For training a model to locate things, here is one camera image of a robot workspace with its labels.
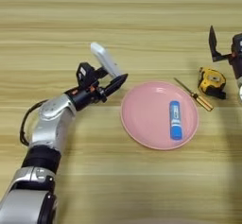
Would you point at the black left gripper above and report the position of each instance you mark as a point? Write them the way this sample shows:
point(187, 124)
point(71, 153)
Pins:
point(83, 97)

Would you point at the pink round plate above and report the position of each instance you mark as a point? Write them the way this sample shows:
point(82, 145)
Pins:
point(148, 117)

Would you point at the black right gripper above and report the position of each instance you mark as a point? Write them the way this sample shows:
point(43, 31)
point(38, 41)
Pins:
point(238, 57)

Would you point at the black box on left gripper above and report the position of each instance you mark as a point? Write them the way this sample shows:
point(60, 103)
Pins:
point(85, 75)

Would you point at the blue glue stick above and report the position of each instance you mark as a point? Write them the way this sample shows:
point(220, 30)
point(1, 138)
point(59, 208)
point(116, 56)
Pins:
point(176, 120)

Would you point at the white remote control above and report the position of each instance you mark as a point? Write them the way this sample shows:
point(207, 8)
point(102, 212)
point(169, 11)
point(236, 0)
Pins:
point(105, 59)

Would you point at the yellow black tape measure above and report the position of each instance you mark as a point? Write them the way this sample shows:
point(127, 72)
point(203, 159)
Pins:
point(211, 82)

